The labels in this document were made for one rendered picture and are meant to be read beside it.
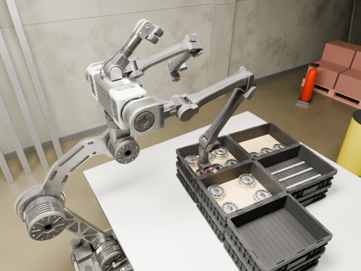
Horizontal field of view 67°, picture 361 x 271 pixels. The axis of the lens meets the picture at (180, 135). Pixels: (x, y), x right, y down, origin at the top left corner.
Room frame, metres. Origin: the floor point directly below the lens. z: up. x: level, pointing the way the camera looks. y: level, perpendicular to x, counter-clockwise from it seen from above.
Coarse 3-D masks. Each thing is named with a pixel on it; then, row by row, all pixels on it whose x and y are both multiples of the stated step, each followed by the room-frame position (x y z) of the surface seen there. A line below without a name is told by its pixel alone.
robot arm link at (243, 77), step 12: (240, 72) 1.22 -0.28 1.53; (216, 84) 1.15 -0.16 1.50; (228, 84) 1.15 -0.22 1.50; (240, 84) 1.19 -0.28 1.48; (252, 84) 1.22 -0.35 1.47; (180, 96) 1.08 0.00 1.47; (192, 96) 1.08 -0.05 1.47; (204, 96) 1.08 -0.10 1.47; (216, 96) 1.12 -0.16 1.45; (180, 108) 1.01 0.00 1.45; (192, 108) 1.02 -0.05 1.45; (180, 120) 1.00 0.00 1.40
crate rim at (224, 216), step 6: (246, 162) 1.28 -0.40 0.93; (228, 168) 1.22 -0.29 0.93; (210, 174) 1.17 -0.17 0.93; (198, 180) 1.12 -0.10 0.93; (204, 186) 1.07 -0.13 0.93; (282, 192) 1.03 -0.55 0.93; (210, 198) 0.99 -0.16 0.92; (270, 198) 0.99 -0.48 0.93; (216, 204) 0.95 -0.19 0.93; (252, 204) 0.95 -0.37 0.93; (222, 210) 0.91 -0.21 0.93; (240, 210) 0.91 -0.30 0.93; (222, 216) 0.89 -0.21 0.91; (228, 216) 0.87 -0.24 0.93
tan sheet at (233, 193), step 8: (224, 184) 1.19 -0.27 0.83; (232, 184) 1.19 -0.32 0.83; (256, 184) 1.19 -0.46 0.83; (232, 192) 1.12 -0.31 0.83; (240, 192) 1.12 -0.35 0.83; (248, 192) 1.12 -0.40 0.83; (224, 200) 1.06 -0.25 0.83; (232, 200) 1.06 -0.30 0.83; (240, 200) 1.07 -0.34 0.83; (248, 200) 1.07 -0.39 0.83; (240, 208) 1.01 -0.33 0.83
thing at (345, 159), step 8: (360, 112) 2.43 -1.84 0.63; (352, 120) 2.37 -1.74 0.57; (360, 120) 2.28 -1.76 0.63; (352, 128) 2.32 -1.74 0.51; (360, 128) 2.24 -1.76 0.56; (352, 136) 2.28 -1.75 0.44; (360, 136) 2.21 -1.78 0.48; (344, 144) 2.35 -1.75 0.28; (352, 144) 2.25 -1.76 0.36; (360, 144) 2.19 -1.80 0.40; (344, 152) 2.30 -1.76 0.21; (352, 152) 2.23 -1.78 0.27; (360, 152) 2.18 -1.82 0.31; (344, 160) 2.27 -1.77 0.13; (352, 160) 2.20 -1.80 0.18; (360, 160) 2.17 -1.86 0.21; (344, 168) 2.24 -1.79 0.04; (352, 168) 2.19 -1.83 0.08; (360, 168) 2.16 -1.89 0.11
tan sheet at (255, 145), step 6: (258, 138) 1.67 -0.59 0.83; (264, 138) 1.67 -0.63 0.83; (270, 138) 1.67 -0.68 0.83; (240, 144) 1.60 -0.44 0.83; (246, 144) 1.60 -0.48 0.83; (252, 144) 1.60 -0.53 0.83; (258, 144) 1.60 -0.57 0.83; (264, 144) 1.60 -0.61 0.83; (270, 144) 1.60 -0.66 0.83; (246, 150) 1.53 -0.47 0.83; (252, 150) 1.53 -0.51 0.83; (258, 150) 1.53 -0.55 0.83
